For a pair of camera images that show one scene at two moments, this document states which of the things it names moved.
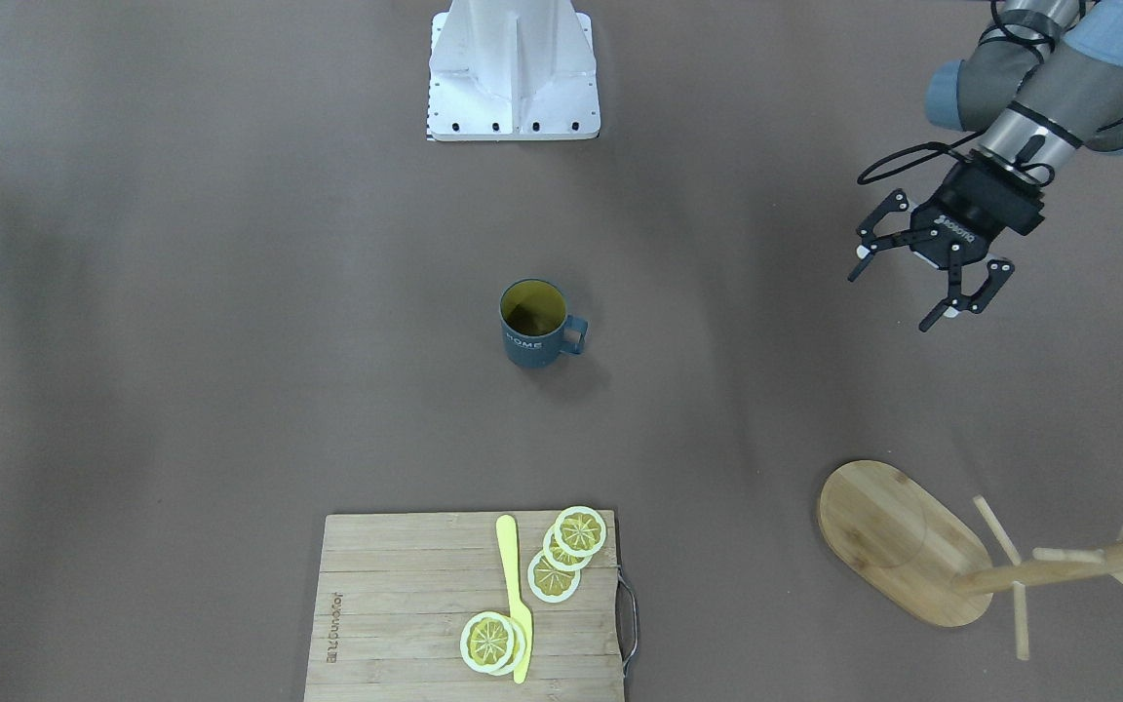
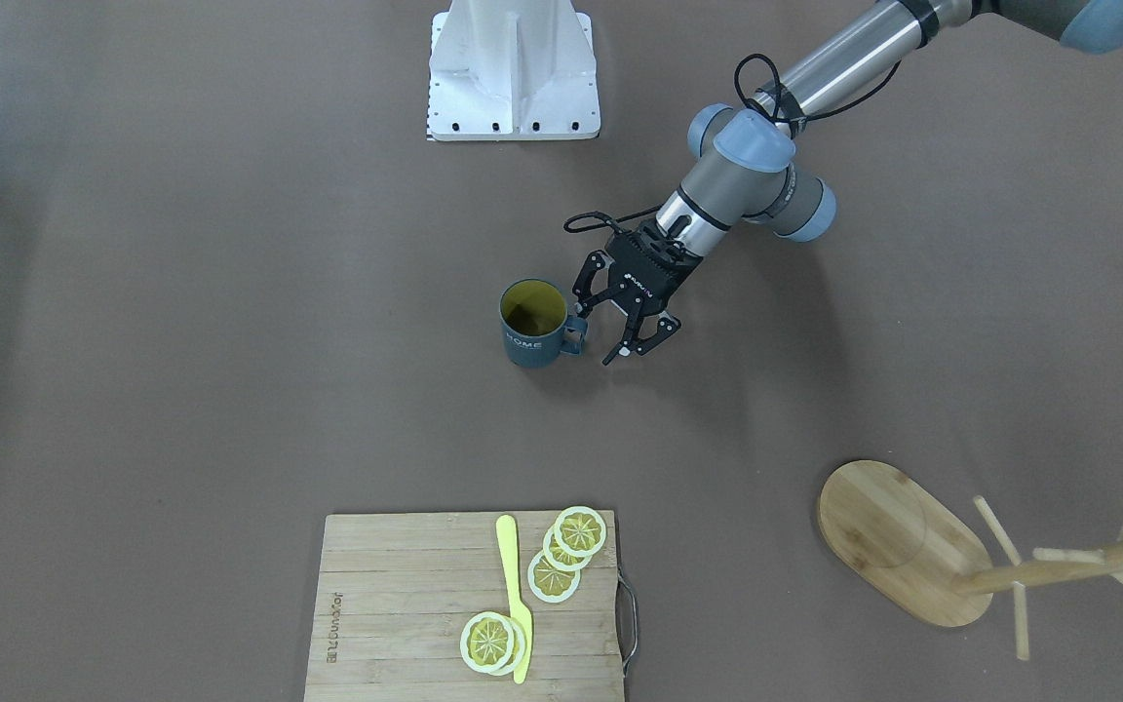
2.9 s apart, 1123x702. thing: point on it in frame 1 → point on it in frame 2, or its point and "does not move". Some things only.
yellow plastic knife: [519, 609] does not move
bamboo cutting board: [396, 590] does not move
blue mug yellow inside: [535, 327] does not move
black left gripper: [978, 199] → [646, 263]
